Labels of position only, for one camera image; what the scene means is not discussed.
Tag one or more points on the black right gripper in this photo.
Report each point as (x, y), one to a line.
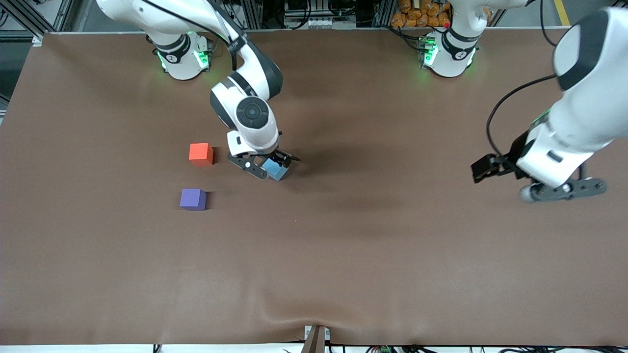
(280, 157)

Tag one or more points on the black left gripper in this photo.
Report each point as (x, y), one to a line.
(513, 154)

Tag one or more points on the blue foam cube block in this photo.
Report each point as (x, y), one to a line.
(277, 171)

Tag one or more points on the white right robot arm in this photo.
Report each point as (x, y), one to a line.
(255, 137)

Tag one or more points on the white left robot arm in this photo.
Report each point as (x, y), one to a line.
(579, 127)

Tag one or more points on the orange foam cube block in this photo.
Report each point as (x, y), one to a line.
(200, 153)

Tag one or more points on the purple foam cube block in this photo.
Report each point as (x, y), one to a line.
(192, 198)

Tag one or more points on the white terminal block unit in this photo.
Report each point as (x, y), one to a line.
(319, 22)

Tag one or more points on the brown table mat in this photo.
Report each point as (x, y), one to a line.
(343, 245)

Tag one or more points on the bag of orange items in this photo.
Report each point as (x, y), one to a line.
(417, 14)

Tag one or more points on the green plug connector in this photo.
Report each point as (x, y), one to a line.
(385, 349)

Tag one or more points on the aluminium frame profile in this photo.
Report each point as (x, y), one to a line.
(252, 14)
(61, 14)
(382, 13)

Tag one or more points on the white mount bracket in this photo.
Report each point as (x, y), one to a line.
(327, 335)

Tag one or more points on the brown camera mount post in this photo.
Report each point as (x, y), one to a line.
(314, 343)

